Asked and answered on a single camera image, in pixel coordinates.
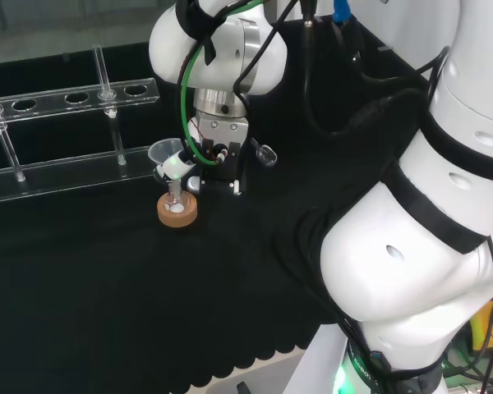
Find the black bench cloth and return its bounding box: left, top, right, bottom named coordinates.
left=0, top=16, right=432, bottom=390

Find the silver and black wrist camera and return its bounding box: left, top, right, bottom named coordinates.
left=187, top=116, right=250, bottom=197

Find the pale grey board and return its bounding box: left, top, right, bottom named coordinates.
left=207, top=346, right=309, bottom=394

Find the cork ring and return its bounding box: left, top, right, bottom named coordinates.
left=156, top=191, right=199, bottom=227

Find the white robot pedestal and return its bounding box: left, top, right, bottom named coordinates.
left=285, top=323, right=379, bottom=394

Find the thick black plug cable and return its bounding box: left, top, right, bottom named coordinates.
left=298, top=0, right=395, bottom=136

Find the green cable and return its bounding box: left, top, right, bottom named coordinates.
left=179, top=0, right=269, bottom=167

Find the clear plastic funnel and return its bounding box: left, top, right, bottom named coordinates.
left=147, top=139, right=187, bottom=202

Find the yellow stop button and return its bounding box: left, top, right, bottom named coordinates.
left=470, top=299, right=493, bottom=354

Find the glass weighing funnel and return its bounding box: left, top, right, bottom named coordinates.
left=250, top=138, right=279, bottom=167

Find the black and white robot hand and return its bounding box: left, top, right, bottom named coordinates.
left=153, top=122, right=203, bottom=186

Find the clear acrylic funnel stand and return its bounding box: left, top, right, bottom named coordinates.
left=0, top=44, right=161, bottom=205

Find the small glass round-bottom flask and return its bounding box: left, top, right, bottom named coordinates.
left=165, top=184, right=189, bottom=214

